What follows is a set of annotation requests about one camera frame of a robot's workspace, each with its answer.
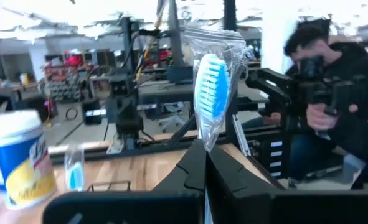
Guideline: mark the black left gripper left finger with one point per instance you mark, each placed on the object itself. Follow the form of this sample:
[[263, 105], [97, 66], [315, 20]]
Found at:
[[190, 177]]

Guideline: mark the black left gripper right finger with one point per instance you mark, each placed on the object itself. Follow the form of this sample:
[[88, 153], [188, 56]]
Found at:
[[227, 177]]

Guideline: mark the bagged blue toothbrush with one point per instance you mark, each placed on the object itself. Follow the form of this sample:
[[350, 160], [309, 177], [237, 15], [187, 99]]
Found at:
[[211, 87], [75, 175]]

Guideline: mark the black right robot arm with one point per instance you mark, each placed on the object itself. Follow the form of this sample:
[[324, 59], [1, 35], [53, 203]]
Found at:
[[124, 105]]

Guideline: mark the cluttered shelf rack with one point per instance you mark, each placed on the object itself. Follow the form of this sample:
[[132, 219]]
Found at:
[[65, 77]]

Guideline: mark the Lysol wipes canister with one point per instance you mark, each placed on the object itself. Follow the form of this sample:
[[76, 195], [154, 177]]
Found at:
[[18, 161]]

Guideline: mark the black drawer cabinet white labels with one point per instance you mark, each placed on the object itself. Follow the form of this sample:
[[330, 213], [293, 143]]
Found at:
[[271, 155]]

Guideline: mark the person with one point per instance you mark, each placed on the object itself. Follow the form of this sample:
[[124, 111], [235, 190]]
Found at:
[[351, 77]]

